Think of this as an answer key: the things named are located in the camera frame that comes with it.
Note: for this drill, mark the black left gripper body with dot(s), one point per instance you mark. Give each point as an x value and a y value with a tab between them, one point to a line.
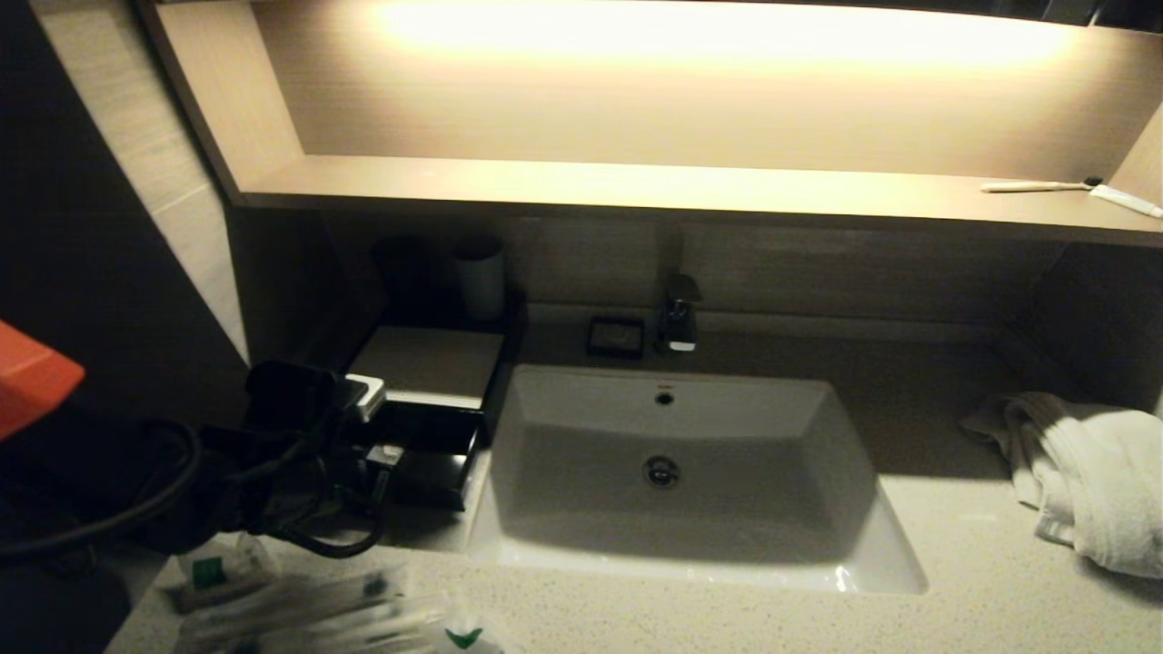
291	445

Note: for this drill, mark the clear sachet green label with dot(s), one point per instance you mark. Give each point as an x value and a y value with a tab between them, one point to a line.
218	570

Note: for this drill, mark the black box drawer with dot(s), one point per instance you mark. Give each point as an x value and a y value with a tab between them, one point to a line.
436	472

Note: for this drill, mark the grey plastic cup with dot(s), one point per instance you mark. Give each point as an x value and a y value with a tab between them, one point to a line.
480	282

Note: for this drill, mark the clear packet green leaf logo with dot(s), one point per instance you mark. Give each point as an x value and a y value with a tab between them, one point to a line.
465	638

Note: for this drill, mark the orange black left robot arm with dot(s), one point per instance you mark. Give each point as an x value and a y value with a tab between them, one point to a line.
32	377

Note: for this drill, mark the black amenity box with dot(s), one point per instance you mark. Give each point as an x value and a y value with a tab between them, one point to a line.
511	354

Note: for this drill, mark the long clear wrapped toothbrush packet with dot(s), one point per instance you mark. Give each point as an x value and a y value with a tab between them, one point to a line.
300	599
363	627

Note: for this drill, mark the dark plastic cup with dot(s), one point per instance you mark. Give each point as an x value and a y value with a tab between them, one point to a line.
404	268

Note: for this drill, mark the small black soap dish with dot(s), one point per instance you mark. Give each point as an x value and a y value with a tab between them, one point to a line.
616	337

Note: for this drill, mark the chrome sink drain plug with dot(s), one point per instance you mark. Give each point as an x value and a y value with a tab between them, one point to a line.
661	471

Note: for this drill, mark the chrome faucet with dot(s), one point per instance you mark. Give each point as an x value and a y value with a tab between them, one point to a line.
680	317

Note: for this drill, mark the white ceramic sink basin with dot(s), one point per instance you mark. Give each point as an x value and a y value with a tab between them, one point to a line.
727	545

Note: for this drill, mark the white toothbrush dark head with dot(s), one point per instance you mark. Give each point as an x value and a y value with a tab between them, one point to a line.
1027	186

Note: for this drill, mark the white folded towel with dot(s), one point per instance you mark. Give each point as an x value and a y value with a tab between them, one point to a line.
1099	481

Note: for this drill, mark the white toothpaste tube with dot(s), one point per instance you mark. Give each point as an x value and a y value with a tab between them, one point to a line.
1128	200

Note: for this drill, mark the lit wooden wall shelf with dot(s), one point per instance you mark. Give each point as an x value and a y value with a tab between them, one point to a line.
636	185

